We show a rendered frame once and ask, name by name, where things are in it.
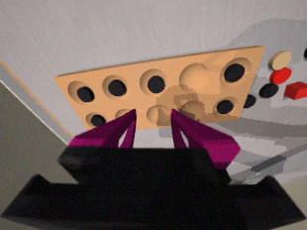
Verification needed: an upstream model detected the orange wooden tray with round pockets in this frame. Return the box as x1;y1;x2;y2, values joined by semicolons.
53;46;265;130

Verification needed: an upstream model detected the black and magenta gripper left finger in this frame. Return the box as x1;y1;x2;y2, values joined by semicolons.
68;109;137;148

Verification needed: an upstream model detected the red block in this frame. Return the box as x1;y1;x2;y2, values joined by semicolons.
284;81;307;100

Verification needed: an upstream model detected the red disc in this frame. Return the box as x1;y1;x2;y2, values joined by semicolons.
269;67;291;84

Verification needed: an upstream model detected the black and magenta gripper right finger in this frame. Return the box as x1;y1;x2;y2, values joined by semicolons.
170;109;241;169

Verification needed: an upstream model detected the tan round disc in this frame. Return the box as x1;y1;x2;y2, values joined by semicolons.
268;51;292;70

